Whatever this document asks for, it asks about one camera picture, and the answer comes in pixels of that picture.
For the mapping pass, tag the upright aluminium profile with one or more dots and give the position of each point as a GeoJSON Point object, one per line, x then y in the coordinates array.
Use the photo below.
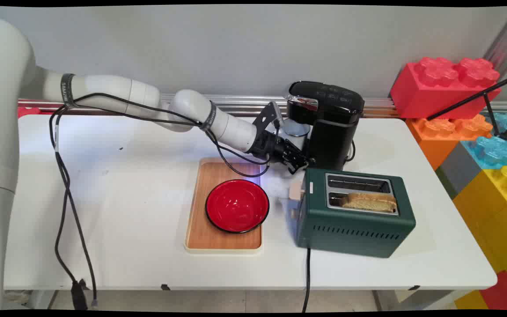
{"type": "Point", "coordinates": [506, 42]}

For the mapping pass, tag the big light blue toy brick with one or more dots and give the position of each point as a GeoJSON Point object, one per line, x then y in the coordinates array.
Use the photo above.
{"type": "Point", "coordinates": [495, 149]}

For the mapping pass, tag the wooden tray with cream rim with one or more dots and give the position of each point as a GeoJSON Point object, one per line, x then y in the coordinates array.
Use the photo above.
{"type": "Point", "coordinates": [211, 241]}

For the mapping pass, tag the big green toy brick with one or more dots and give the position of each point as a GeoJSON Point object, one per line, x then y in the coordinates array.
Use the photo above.
{"type": "Point", "coordinates": [443, 180]}

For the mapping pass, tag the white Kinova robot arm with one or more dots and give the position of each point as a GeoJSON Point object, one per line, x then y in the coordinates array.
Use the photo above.
{"type": "Point", "coordinates": [104, 88]}

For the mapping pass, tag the low yellow toy brick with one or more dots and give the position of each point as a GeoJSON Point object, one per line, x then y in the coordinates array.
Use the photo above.
{"type": "Point", "coordinates": [469, 301]}

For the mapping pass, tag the big red toy brick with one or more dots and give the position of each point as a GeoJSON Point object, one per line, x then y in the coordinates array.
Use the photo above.
{"type": "Point", "coordinates": [438, 92]}

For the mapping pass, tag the big grey toy brick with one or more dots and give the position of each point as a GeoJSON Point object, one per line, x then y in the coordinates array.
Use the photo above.
{"type": "Point", "coordinates": [460, 169]}

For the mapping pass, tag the white table leg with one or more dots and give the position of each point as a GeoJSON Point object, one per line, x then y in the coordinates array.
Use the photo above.
{"type": "Point", "coordinates": [416, 300]}

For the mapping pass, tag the low red toy brick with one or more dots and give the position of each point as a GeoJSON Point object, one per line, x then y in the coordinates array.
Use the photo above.
{"type": "Point", "coordinates": [506, 295]}

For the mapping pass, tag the black coffee machine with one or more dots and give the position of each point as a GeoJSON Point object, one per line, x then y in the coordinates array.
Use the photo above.
{"type": "Point", "coordinates": [332, 132]}

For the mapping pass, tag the white enamel mug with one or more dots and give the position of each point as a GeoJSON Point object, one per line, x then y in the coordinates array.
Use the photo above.
{"type": "Point", "coordinates": [298, 130]}

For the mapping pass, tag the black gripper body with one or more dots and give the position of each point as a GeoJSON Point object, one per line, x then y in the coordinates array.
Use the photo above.
{"type": "Point", "coordinates": [271, 147]}

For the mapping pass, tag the black tripod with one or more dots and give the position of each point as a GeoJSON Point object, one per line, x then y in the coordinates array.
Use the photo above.
{"type": "Point", "coordinates": [469, 100]}

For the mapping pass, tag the toast slice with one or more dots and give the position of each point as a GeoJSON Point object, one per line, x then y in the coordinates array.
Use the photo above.
{"type": "Point", "coordinates": [370, 202]}

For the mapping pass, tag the big yellow toy brick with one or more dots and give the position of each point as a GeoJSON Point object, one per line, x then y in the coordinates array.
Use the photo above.
{"type": "Point", "coordinates": [495, 207]}

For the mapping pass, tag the horizontal aluminium rail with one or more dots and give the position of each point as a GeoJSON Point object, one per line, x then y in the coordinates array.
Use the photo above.
{"type": "Point", "coordinates": [244, 104]}

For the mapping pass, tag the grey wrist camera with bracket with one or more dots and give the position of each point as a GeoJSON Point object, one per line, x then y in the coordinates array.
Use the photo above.
{"type": "Point", "coordinates": [267, 115]}

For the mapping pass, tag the big orange toy brick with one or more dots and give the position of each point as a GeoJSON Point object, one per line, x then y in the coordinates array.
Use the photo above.
{"type": "Point", "coordinates": [438, 136]}

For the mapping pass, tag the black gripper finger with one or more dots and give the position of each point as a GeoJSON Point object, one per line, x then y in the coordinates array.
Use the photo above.
{"type": "Point", "coordinates": [294, 166]}
{"type": "Point", "coordinates": [299, 156]}

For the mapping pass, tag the green two-slot toaster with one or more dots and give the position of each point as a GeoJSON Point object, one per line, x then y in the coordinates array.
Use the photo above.
{"type": "Point", "coordinates": [350, 231]}

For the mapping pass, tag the red bowl with black rim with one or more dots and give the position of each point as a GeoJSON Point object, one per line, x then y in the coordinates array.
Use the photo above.
{"type": "Point", "coordinates": [236, 206]}

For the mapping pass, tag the red toy brick behind table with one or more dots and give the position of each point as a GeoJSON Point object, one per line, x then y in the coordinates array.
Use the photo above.
{"type": "Point", "coordinates": [31, 112]}

